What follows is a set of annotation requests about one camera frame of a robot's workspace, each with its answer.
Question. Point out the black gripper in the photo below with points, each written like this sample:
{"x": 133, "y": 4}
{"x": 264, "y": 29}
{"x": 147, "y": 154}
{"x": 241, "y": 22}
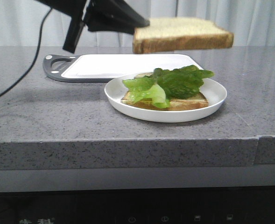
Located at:
{"x": 122, "y": 18}

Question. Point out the white round plate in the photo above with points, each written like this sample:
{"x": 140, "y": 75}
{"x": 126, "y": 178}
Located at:
{"x": 214, "y": 92}

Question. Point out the bread slice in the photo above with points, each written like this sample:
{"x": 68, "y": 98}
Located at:
{"x": 195, "y": 102}
{"x": 180, "y": 33}

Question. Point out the white curtain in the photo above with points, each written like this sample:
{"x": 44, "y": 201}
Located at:
{"x": 29, "y": 23}

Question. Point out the green lettuce leaf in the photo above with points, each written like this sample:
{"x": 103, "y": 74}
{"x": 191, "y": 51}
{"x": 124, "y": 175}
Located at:
{"x": 162, "y": 85}

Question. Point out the white cutting board grey rim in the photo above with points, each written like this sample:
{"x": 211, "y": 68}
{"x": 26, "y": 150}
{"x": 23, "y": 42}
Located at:
{"x": 105, "y": 67}

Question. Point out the black appliance under counter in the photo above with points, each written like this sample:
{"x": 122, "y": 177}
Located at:
{"x": 232, "y": 205}

